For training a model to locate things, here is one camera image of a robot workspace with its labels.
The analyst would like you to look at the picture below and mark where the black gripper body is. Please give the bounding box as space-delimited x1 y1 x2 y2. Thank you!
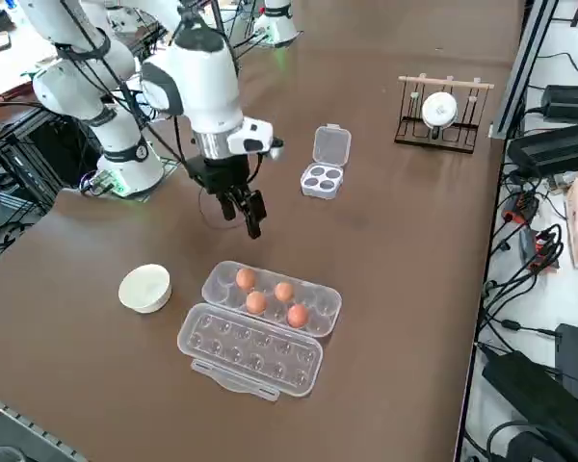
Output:
186 153 252 195

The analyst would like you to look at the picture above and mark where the clear four-slot egg tray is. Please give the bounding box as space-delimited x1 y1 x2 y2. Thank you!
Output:
299 123 354 200

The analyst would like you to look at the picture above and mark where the transparent twelve-slot egg tray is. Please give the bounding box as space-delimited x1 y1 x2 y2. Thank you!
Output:
176 259 344 399

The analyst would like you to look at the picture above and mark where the white bowl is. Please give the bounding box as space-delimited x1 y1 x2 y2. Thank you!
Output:
118 263 173 315

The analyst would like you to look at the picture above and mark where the white cup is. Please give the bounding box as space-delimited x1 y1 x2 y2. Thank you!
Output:
420 90 461 141

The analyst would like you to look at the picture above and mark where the wooden rack rod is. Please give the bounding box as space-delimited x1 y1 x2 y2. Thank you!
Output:
397 75 495 90

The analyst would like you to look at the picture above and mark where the orange black plug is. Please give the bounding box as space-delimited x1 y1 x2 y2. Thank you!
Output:
534 229 560 273
503 192 540 225

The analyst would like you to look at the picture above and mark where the long black power brick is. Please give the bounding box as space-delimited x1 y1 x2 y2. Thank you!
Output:
506 122 578 175

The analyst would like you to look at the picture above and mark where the flat black device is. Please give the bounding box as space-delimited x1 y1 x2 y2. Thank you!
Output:
481 349 578 462

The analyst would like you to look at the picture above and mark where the black power adapter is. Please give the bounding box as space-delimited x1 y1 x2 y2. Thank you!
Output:
541 84 578 121

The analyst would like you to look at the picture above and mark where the thin black camera cable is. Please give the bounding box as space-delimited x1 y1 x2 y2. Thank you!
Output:
171 113 264 233

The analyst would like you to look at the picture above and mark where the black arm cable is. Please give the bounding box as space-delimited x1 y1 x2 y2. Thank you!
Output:
52 0 194 169

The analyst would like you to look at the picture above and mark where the black wire cup rack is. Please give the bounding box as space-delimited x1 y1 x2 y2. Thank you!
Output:
393 74 495 156

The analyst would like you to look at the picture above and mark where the perforated metal rail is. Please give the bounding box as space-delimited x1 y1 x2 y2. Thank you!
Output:
0 388 87 462

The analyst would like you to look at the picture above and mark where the aluminium camera post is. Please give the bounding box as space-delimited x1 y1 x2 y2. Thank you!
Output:
491 0 560 140

